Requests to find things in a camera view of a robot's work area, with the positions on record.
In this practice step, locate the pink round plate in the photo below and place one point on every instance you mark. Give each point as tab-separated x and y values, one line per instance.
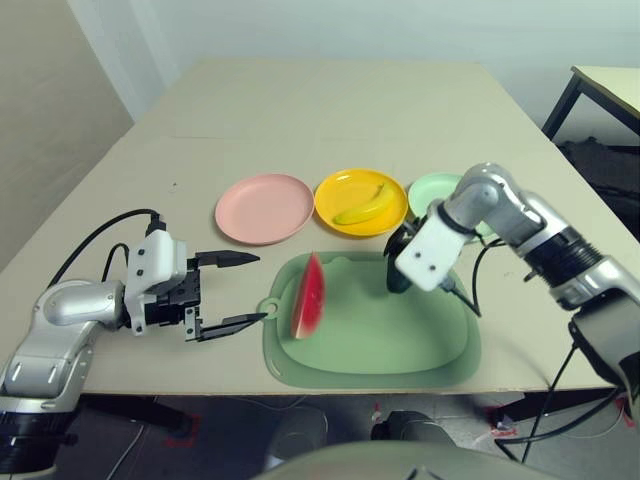
262	210

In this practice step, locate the red watermelon slice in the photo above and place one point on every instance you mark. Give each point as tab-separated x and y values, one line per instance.
311	300

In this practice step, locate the red floor tape mark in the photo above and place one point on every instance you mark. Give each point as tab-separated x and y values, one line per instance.
504	422

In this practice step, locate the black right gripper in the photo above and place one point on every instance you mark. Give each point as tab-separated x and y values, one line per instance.
402	240

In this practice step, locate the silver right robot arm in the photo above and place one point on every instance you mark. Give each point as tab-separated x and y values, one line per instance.
540	230

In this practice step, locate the yellow round plate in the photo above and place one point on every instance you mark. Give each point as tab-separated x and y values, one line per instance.
350	195

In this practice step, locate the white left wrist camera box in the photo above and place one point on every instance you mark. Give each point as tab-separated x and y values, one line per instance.
157	265

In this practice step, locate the green silicone cutting mat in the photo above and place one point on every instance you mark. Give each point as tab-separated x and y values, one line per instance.
390	340

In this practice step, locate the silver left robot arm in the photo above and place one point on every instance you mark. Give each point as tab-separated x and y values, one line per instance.
55	330

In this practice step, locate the dark robot right leg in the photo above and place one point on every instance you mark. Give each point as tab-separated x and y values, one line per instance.
415	427

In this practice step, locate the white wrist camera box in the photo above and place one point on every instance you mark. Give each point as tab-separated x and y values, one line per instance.
157	265
430	250

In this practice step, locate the yellow banana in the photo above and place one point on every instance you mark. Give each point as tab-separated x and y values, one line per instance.
365	210

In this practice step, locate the mint green round plate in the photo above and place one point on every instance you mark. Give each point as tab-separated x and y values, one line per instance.
430	192

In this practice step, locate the grey-green robot torso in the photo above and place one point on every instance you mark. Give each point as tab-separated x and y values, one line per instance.
400	462

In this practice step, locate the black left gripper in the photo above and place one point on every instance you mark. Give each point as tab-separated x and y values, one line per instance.
190	300

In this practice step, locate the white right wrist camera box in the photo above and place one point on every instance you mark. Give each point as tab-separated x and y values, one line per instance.
430	250

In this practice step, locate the beige side table black legs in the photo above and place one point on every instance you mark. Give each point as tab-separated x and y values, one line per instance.
610	90

